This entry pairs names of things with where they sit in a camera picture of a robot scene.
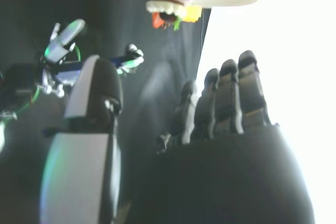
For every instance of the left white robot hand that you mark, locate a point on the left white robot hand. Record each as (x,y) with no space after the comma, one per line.
(210,182)

